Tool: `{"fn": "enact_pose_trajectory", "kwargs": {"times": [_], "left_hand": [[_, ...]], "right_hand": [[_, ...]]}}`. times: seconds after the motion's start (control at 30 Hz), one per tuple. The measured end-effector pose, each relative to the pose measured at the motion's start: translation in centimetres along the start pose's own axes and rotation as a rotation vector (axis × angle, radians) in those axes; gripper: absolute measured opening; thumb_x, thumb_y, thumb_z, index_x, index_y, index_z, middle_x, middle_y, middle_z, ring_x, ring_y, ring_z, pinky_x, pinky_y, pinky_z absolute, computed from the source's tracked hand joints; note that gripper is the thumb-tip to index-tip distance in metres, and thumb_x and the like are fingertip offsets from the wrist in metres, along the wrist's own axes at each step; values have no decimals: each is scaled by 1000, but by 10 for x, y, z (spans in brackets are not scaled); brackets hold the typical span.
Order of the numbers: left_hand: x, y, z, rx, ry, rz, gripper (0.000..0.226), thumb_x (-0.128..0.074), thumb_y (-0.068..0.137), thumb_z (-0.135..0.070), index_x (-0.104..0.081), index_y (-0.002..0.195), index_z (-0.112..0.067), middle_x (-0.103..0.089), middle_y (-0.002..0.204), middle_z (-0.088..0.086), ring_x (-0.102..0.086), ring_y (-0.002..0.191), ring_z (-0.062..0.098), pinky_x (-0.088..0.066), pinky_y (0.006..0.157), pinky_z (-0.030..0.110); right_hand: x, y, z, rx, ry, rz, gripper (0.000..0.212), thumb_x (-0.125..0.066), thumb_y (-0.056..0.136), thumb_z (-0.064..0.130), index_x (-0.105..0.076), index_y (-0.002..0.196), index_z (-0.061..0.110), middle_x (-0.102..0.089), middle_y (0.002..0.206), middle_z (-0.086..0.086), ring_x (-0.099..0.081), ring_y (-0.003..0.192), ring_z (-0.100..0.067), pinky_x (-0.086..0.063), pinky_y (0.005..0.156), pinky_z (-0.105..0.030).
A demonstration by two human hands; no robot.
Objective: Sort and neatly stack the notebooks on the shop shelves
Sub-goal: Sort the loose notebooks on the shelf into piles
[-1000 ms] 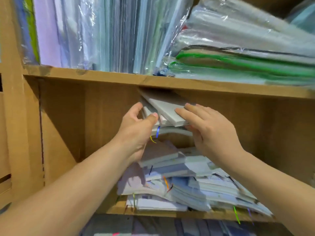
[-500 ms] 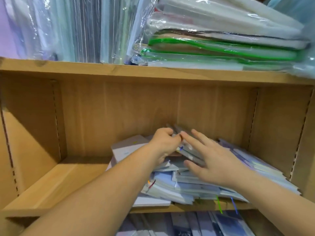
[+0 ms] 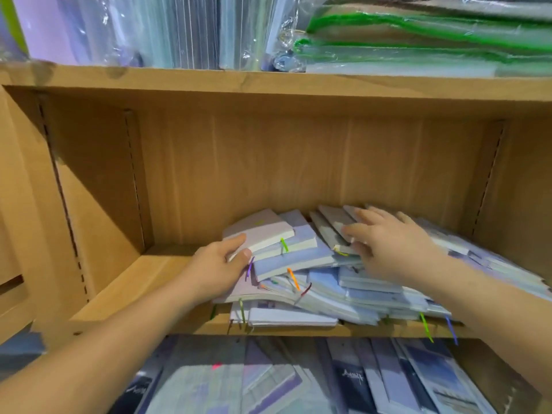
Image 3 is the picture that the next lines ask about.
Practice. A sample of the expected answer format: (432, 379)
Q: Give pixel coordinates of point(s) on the row of plastic wrapped folders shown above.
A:
(155, 30)

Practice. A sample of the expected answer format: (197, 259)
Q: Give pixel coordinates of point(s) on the person's right forearm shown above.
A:
(500, 314)

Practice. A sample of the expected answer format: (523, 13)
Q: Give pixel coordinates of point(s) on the person's right hand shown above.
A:
(392, 245)

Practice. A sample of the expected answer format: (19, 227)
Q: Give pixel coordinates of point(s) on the person's left forearm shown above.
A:
(95, 366)

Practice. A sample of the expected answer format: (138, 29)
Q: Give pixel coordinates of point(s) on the wooden shelf unit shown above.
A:
(259, 82)

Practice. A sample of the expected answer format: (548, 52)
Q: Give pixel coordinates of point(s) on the pile of small notebooks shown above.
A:
(345, 293)

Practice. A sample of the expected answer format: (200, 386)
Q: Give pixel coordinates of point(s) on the stack of green edged packets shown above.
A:
(414, 34)

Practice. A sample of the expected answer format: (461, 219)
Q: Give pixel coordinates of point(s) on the row of patterned notebooks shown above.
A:
(302, 379)

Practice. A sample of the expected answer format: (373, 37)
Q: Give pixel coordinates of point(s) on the person's left hand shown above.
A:
(211, 271)

